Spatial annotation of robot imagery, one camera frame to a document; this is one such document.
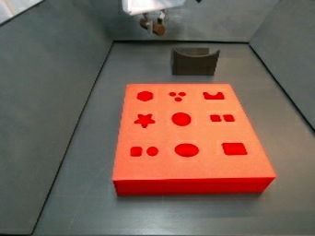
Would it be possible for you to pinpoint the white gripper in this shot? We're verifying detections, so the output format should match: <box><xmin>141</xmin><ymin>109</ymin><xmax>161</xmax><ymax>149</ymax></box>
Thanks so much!
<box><xmin>121</xmin><ymin>0</ymin><xmax>185</xmax><ymax>36</ymax></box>

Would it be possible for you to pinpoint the red shape-sorting block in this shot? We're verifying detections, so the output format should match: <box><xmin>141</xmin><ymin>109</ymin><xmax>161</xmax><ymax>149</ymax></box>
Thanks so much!
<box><xmin>112</xmin><ymin>84</ymin><xmax>276</xmax><ymax>195</ymax></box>

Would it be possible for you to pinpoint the brown hexagonal prism peg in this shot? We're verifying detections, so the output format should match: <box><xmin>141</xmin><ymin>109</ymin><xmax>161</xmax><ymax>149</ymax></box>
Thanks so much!
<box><xmin>152</xmin><ymin>23</ymin><xmax>165</xmax><ymax>36</ymax></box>

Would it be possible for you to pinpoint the black curved peg holder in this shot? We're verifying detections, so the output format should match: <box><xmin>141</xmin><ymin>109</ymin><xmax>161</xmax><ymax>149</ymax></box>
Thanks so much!
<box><xmin>170</xmin><ymin>48</ymin><xmax>220</xmax><ymax>76</ymax></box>

